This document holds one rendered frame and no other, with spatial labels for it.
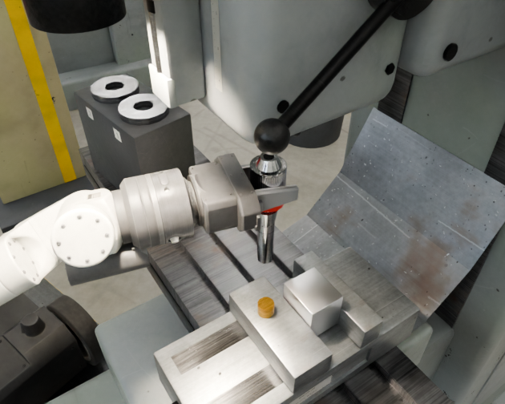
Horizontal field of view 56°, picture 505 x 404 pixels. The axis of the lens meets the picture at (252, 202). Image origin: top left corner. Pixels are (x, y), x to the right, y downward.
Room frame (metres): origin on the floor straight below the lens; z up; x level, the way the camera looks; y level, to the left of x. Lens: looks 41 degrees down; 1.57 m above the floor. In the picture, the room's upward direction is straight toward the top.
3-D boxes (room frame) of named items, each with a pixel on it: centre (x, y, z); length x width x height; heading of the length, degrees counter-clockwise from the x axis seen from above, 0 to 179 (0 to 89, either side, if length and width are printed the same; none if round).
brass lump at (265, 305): (0.38, -0.02, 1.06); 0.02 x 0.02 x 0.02
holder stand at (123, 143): (0.79, 0.23, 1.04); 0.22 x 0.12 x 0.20; 43
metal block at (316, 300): (0.39, -0.08, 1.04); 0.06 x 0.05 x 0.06; 34
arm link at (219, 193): (0.45, 0.07, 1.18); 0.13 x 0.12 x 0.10; 20
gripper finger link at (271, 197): (0.45, -0.03, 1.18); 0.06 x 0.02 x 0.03; 110
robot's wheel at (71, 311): (0.71, 0.45, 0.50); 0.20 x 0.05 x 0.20; 51
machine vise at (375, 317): (0.37, -0.05, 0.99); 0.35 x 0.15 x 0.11; 124
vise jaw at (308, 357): (0.36, -0.03, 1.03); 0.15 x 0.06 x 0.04; 34
